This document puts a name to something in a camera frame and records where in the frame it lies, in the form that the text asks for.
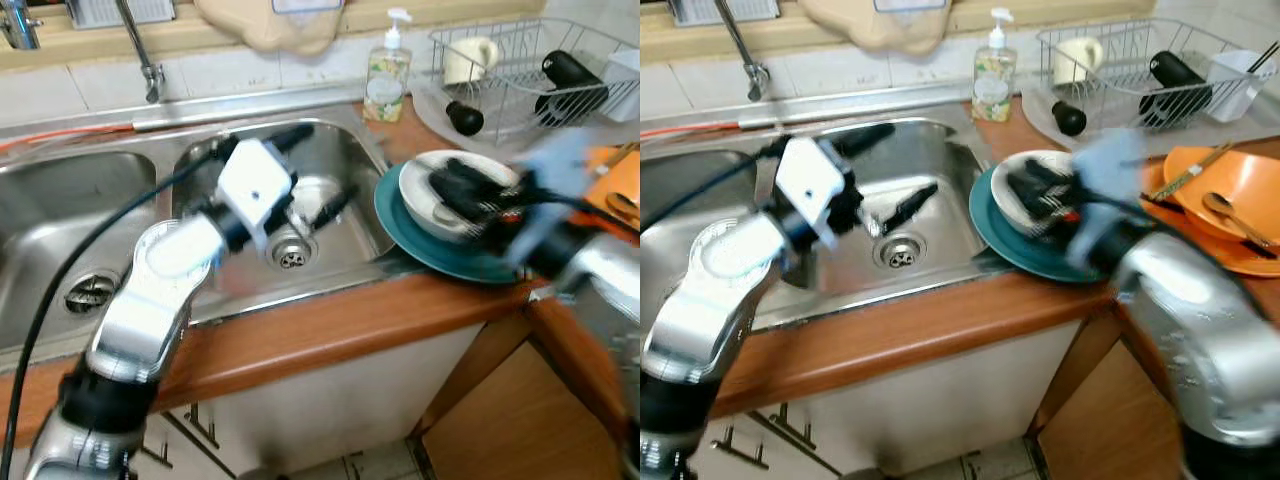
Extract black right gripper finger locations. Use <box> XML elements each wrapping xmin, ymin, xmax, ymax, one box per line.
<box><xmin>1022</xmin><ymin>158</ymin><xmax>1081</xmax><ymax>196</ymax></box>
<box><xmin>445</xmin><ymin>157</ymin><xmax>506</xmax><ymax>193</ymax></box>
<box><xmin>428</xmin><ymin>172</ymin><xmax>496</xmax><ymax>223</ymax></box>
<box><xmin>1010</xmin><ymin>172</ymin><xmax>1069</xmax><ymax>229</ymax></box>

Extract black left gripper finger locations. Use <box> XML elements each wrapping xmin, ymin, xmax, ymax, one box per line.
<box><xmin>878</xmin><ymin>183</ymin><xmax>941</xmax><ymax>236</ymax></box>
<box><xmin>310</xmin><ymin>188</ymin><xmax>358</xmax><ymax>229</ymax></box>
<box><xmin>838</xmin><ymin>123</ymin><xmax>897</xmax><ymax>159</ymax></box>
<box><xmin>265</xmin><ymin>124</ymin><xmax>317</xmax><ymax>157</ymax></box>

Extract white bowl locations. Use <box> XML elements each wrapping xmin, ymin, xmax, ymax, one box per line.
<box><xmin>399</xmin><ymin>150</ymin><xmax>523</xmax><ymax>244</ymax></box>
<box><xmin>1002</xmin><ymin>150</ymin><xmax>1086</xmax><ymax>243</ymax></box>

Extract white kitchen cabinet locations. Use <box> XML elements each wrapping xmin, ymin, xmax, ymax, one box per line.
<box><xmin>0</xmin><ymin>318</ymin><xmax>493</xmax><ymax>480</ymax></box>
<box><xmin>690</xmin><ymin>318</ymin><xmax>1086</xmax><ymax>476</ymax></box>

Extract teal plate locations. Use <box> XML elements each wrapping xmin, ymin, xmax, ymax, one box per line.
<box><xmin>374</xmin><ymin>150</ymin><xmax>536</xmax><ymax>286</ymax></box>
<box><xmin>968</xmin><ymin>160</ymin><xmax>1106</xmax><ymax>284</ymax></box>

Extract small black bottle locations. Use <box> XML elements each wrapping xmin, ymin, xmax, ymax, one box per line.
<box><xmin>446</xmin><ymin>100</ymin><xmax>486</xmax><ymax>138</ymax></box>
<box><xmin>1051</xmin><ymin>100</ymin><xmax>1089</xmax><ymax>138</ymax></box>

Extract stainless steel double sink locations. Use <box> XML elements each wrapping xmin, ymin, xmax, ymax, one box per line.
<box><xmin>0</xmin><ymin>100</ymin><xmax>406</xmax><ymax>373</ymax></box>
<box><xmin>640</xmin><ymin>88</ymin><xmax>1006</xmax><ymax>346</ymax></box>

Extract floral soap pump bottle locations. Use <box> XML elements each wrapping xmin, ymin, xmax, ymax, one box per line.
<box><xmin>363</xmin><ymin>8</ymin><xmax>413</xmax><ymax>124</ymax></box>
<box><xmin>972</xmin><ymin>7</ymin><xmax>1019</xmax><ymax>124</ymax></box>

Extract beige cloth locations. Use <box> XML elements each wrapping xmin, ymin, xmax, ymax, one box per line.
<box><xmin>797</xmin><ymin>0</ymin><xmax>953</xmax><ymax>58</ymax></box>
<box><xmin>192</xmin><ymin>0</ymin><xmax>348</xmax><ymax>58</ymax></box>

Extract cream ceramic mug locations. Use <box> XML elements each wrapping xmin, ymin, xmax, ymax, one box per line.
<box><xmin>1053</xmin><ymin>37</ymin><xmax>1105</xmax><ymax>86</ymax></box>
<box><xmin>443</xmin><ymin>37</ymin><xmax>500</xmax><ymax>86</ymax></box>

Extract brown spoon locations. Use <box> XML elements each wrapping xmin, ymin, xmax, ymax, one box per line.
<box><xmin>603</xmin><ymin>190</ymin><xmax>641</xmax><ymax>226</ymax></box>
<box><xmin>1202</xmin><ymin>192</ymin><xmax>1279</xmax><ymax>251</ymax></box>

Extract chrome swivel faucet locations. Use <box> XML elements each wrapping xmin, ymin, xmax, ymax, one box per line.
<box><xmin>113</xmin><ymin>0</ymin><xmax>167</xmax><ymax>105</ymax></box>
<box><xmin>722</xmin><ymin>0</ymin><xmax>772</xmax><ymax>101</ymax></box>

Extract large black bottle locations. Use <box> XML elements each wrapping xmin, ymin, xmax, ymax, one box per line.
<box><xmin>535</xmin><ymin>50</ymin><xmax>611</xmax><ymax>128</ymax></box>
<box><xmin>1140</xmin><ymin>50</ymin><xmax>1214</xmax><ymax>128</ymax></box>

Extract white cutlery holder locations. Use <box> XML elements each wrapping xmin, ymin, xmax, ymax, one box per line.
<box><xmin>603</xmin><ymin>50</ymin><xmax>641</xmax><ymax>123</ymax></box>
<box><xmin>1205</xmin><ymin>50</ymin><xmax>1263</xmax><ymax>123</ymax></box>

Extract brown cabinet door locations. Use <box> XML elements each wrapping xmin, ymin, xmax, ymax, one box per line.
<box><xmin>420</xmin><ymin>340</ymin><xmax>626</xmax><ymax>480</ymax></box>
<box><xmin>1035</xmin><ymin>340</ymin><xmax>1191</xmax><ymax>480</ymax></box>

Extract black chopstick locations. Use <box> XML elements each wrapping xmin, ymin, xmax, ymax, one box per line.
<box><xmin>1245</xmin><ymin>40</ymin><xmax>1280</xmax><ymax>76</ymax></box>

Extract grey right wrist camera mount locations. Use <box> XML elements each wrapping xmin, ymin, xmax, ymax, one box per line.
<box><xmin>1065</xmin><ymin>128</ymin><xmax>1149</xmax><ymax>271</ymax></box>
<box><xmin>505</xmin><ymin>128</ymin><xmax>603</xmax><ymax>269</ymax></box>

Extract wire dish rack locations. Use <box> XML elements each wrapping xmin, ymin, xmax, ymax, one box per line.
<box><xmin>1036</xmin><ymin>17</ymin><xmax>1280</xmax><ymax>131</ymax></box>
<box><xmin>428</xmin><ymin>17</ymin><xmax>641</xmax><ymax>133</ymax></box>

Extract small chrome wall tap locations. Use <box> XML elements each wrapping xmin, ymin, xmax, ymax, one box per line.
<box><xmin>0</xmin><ymin>0</ymin><xmax>43</xmax><ymax>51</ymax></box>

